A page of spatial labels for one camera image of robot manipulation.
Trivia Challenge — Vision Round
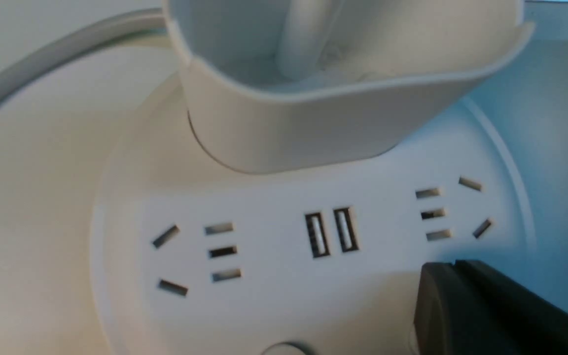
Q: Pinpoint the white desk lamp base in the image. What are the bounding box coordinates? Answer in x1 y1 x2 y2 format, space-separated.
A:
90 0 536 355

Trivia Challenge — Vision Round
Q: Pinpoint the white power cable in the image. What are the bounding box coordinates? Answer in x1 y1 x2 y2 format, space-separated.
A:
0 7 167 131

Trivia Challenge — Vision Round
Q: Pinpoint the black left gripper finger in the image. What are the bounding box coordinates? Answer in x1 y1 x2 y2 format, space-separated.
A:
413 260 568 355

